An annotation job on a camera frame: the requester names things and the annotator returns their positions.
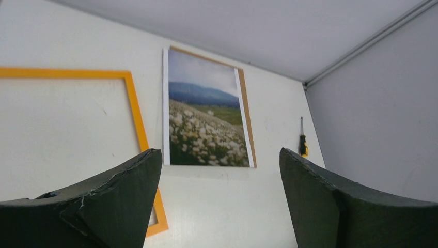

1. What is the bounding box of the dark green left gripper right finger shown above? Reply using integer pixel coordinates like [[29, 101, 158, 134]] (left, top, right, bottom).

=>
[[279, 148, 437, 247]]

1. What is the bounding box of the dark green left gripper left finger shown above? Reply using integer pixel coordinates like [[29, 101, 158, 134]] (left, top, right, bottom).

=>
[[1, 149, 162, 247]]

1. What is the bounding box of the black yellow screwdriver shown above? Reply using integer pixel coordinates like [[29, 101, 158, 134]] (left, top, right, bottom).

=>
[[299, 117, 308, 157]]

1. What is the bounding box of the landscape photo print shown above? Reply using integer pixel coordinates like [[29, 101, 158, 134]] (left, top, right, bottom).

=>
[[162, 48, 256, 168]]

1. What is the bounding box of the yellow wooden picture frame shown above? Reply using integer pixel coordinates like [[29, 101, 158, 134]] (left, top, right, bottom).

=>
[[0, 67, 169, 238]]

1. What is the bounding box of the aluminium corner profile right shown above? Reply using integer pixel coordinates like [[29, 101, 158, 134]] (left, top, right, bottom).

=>
[[302, 0, 437, 91]]

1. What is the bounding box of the brown fibreboard frame backing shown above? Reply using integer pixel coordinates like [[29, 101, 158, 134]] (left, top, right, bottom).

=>
[[169, 45, 258, 168]]

